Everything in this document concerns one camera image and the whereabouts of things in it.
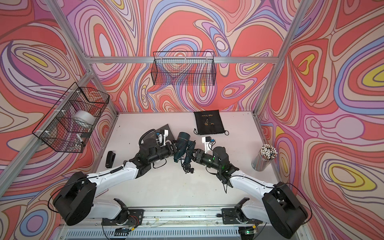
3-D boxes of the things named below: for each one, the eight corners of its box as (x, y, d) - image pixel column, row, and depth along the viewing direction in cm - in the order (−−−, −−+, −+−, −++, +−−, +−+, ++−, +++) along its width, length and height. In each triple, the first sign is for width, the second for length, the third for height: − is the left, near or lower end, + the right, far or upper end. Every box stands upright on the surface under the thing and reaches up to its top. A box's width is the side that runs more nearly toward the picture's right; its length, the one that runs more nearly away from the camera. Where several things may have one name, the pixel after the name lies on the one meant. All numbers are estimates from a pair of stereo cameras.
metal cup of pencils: (252, 171, 90) (263, 157, 76) (249, 159, 95) (259, 144, 81) (266, 171, 90) (279, 157, 76) (262, 159, 95) (273, 144, 81)
